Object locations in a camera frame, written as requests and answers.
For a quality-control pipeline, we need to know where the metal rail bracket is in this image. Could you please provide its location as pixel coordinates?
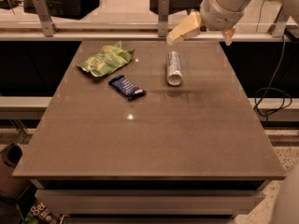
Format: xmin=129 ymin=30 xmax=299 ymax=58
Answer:
xmin=158 ymin=0 xmax=169 ymax=37
xmin=268 ymin=7 xmax=289 ymax=37
xmin=32 ymin=0 xmax=57 ymax=37

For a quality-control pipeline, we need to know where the green chip bag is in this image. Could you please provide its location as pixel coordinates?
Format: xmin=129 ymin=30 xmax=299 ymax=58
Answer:
xmin=78 ymin=42 xmax=135 ymax=77

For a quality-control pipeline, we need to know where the brown bin with hole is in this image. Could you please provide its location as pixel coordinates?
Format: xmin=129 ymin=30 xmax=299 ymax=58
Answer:
xmin=0 ymin=144 xmax=30 ymax=200

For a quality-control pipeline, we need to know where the middle metal rail bracket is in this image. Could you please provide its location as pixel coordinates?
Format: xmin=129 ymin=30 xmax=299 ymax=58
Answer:
xmin=158 ymin=0 xmax=169 ymax=37

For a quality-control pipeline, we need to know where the printed snack box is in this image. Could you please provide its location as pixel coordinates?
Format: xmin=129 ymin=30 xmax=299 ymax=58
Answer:
xmin=23 ymin=200 xmax=64 ymax=224

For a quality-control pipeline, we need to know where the dark blue snack packet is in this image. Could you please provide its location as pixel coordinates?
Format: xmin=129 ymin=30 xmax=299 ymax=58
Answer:
xmin=108 ymin=75 xmax=147 ymax=100

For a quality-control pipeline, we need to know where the silver redbull can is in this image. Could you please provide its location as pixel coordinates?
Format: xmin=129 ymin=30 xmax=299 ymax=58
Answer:
xmin=166 ymin=51 xmax=183 ymax=86

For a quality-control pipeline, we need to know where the grey drawer cabinet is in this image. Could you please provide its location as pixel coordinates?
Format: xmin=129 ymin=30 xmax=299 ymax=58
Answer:
xmin=36 ymin=189 xmax=265 ymax=218

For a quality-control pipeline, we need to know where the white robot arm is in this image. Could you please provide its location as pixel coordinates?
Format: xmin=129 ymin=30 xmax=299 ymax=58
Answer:
xmin=166 ymin=0 xmax=299 ymax=46

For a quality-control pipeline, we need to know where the glass barrier rail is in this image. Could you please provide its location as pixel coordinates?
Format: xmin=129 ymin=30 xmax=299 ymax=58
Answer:
xmin=0 ymin=21 xmax=299 ymax=43

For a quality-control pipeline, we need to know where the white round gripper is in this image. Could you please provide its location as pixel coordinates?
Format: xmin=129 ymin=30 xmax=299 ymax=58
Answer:
xmin=166 ymin=0 xmax=244 ymax=46

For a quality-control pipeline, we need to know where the left metal rail bracket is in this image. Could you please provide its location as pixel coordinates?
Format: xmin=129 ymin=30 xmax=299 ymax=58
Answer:
xmin=32 ymin=0 xmax=57 ymax=37

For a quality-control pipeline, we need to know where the right metal rail bracket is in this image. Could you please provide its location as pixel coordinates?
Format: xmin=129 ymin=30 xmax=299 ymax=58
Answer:
xmin=268 ymin=7 xmax=289 ymax=37

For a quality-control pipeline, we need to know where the black cable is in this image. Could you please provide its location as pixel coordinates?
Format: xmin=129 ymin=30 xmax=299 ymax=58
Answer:
xmin=252 ymin=35 xmax=293 ymax=123

